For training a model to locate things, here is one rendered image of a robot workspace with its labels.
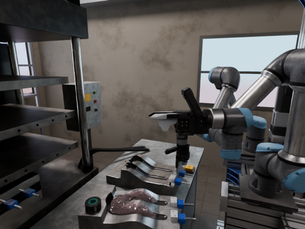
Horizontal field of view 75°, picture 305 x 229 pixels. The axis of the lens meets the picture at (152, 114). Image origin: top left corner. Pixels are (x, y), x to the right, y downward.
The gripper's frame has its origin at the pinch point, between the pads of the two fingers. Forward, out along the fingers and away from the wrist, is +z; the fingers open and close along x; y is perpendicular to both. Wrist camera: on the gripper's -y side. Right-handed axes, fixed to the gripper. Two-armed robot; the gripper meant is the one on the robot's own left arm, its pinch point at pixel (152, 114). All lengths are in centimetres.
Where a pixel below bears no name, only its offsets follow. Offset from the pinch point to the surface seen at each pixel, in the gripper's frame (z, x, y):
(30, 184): 71, 52, 47
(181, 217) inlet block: -16, 24, 56
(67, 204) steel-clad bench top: 48, 50, 59
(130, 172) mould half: 10, 60, 46
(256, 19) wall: -154, 189, -100
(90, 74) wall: 88, 315, -43
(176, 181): -19, 51, 49
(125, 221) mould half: 12, 22, 54
